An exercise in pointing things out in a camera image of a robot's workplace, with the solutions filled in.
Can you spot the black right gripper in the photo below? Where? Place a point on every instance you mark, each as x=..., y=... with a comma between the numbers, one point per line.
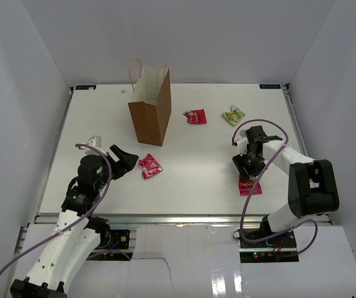
x=240, y=162

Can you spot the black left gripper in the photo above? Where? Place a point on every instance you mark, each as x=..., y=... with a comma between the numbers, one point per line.
x=127, y=161

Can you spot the red snack packet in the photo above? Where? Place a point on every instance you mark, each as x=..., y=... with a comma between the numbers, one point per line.
x=246, y=185
x=150, y=167
x=197, y=117

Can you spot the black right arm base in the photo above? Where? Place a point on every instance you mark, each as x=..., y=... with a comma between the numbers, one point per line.
x=282, y=249

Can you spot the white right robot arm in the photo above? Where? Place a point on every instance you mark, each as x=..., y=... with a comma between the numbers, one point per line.
x=312, y=189

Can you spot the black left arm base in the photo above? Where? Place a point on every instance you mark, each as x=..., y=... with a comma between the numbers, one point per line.
x=114, y=239

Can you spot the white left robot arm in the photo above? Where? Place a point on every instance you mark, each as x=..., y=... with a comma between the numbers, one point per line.
x=77, y=231

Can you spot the brown paper bag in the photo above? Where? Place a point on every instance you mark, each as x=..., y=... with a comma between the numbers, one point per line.
x=151, y=105

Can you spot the yellow green snack packet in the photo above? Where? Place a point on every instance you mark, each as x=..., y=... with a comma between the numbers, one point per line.
x=234, y=116

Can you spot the blue label back right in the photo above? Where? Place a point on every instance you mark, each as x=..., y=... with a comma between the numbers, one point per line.
x=270, y=86

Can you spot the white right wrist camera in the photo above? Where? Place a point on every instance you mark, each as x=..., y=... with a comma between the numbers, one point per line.
x=240, y=142

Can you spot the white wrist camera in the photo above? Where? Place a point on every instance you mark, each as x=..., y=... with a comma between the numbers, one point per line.
x=240, y=142
x=95, y=142

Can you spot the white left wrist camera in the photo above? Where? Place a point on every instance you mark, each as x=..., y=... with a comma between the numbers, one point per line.
x=95, y=142

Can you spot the aluminium front rail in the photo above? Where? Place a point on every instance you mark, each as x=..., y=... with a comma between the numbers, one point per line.
x=174, y=219

